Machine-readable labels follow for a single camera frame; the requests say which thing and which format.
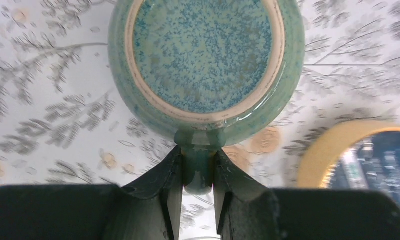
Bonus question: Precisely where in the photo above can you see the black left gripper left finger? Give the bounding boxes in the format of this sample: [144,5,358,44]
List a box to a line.
[0,147,183,240]

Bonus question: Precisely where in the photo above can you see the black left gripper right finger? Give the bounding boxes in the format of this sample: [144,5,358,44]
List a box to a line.
[213,150,400,240]

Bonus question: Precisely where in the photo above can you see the light green speckled mug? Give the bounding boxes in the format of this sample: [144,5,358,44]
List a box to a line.
[108,0,305,195]

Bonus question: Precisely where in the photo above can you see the dark teal ribbed mug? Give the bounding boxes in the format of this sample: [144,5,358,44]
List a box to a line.
[296,119,400,206]

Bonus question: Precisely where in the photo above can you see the floral patterned table mat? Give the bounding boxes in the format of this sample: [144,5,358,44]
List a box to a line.
[0,0,400,240]

